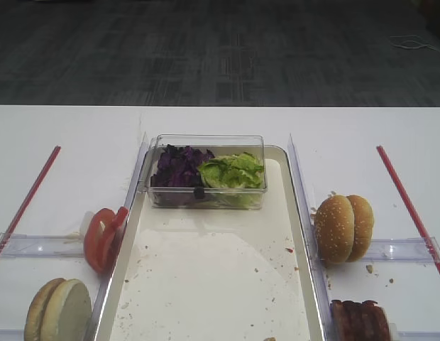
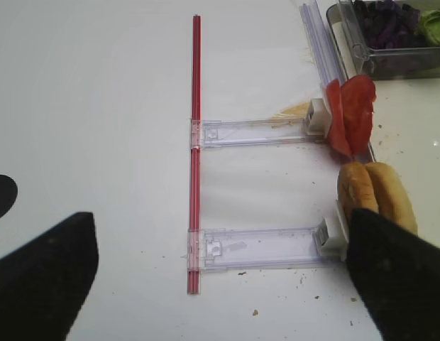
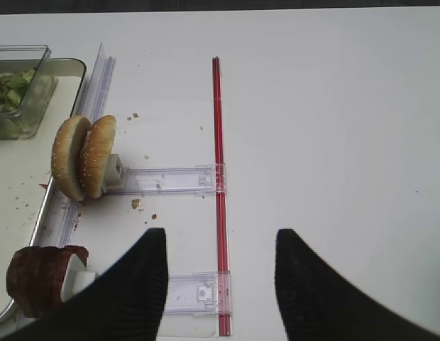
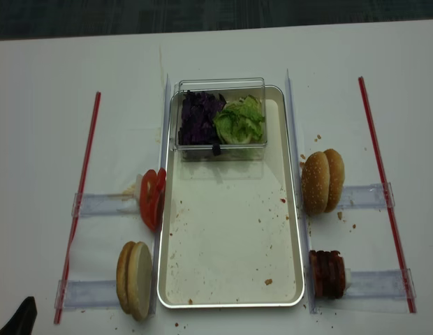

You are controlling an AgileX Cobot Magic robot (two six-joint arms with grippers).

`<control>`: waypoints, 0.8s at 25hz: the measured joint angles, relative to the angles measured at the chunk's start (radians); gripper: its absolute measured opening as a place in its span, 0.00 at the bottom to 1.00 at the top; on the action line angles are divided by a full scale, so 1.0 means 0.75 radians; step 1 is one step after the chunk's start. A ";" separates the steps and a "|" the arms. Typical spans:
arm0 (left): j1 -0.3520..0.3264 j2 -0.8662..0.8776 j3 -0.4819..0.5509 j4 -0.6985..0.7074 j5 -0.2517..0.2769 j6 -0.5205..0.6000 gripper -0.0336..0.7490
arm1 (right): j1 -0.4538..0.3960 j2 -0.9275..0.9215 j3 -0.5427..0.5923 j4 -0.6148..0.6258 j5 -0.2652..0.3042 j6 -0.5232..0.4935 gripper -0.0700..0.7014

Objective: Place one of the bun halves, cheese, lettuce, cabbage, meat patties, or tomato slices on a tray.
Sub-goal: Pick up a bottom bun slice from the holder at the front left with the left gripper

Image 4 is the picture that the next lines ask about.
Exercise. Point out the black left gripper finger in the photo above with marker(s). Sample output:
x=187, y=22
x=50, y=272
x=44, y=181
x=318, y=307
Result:
x=23, y=320

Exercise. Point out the bun slice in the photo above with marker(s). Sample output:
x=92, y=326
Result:
x=139, y=281
x=122, y=276

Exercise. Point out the clear tomato pusher track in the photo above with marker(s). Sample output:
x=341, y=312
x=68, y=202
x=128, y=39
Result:
x=126, y=203

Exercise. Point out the front red tomato slice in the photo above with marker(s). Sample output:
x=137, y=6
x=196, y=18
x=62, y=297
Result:
x=146, y=197

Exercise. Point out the red tomato slice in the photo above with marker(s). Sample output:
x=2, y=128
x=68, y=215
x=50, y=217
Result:
x=146, y=197
x=160, y=197

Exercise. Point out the rear red tomato slice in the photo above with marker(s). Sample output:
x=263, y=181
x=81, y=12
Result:
x=160, y=197

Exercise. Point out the green lettuce leaves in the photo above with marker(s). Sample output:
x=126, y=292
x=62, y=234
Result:
x=240, y=121

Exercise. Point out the brown meat patties stack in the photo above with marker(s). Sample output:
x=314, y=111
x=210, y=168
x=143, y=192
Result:
x=329, y=274

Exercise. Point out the clear bottom bun pusher track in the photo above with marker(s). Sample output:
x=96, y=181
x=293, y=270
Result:
x=86, y=294

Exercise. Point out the clear bun pusher track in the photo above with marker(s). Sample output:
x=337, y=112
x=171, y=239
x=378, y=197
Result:
x=373, y=196
x=86, y=294

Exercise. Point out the white metal tray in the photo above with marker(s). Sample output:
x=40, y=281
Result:
x=230, y=235

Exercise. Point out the purple cabbage pieces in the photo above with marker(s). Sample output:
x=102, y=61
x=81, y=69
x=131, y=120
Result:
x=198, y=111

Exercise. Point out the clear plastic food container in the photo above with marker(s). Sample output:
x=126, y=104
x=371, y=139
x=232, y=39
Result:
x=231, y=89

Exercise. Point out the front sesame top bun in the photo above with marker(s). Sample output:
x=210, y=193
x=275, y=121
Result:
x=315, y=182

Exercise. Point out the sesame bun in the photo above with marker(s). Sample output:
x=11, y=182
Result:
x=337, y=177
x=315, y=182

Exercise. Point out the rear sesame top bun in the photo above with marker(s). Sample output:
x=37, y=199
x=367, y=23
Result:
x=337, y=177

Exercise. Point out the clear patty pusher track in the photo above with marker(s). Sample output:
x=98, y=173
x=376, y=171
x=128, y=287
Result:
x=385, y=284

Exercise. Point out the clear top bun pusher track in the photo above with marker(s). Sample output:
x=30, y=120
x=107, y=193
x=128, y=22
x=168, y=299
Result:
x=373, y=196

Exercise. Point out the left red rail strip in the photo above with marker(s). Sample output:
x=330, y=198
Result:
x=76, y=208

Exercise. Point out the red rail strip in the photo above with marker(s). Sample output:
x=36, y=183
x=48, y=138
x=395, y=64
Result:
x=76, y=208
x=410, y=294

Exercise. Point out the right clear long rail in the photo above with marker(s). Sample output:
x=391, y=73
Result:
x=302, y=218

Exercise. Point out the right red rail strip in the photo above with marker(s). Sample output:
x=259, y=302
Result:
x=410, y=294

